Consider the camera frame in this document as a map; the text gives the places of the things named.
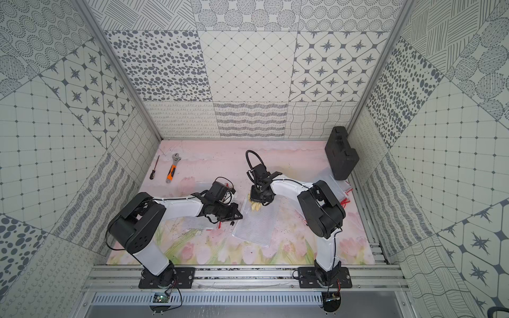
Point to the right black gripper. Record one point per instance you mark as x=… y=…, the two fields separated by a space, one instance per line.
x=254 y=188

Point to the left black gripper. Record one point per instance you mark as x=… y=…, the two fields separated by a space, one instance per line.
x=228 y=212

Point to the yellow microfiber cloth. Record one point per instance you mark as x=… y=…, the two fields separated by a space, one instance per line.
x=255 y=203

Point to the clear mesh document bag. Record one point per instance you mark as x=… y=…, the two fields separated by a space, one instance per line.
x=340 y=188
x=257 y=225

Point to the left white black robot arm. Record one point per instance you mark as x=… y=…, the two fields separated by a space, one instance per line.
x=135 y=226

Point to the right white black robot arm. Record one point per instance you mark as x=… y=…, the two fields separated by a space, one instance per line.
x=319 y=206

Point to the dark slim screwdriver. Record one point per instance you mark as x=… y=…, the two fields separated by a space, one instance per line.
x=153 y=172

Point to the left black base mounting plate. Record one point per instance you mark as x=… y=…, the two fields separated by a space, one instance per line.
x=181 y=278

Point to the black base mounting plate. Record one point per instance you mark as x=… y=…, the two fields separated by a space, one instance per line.
x=181 y=278
x=312 y=277

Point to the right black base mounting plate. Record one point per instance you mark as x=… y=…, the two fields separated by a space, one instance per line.
x=312 y=277

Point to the orange handled adjustable wrench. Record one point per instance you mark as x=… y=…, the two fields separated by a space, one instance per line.
x=175 y=160

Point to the aluminium mounting rail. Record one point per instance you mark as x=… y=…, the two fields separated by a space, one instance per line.
x=361 y=278

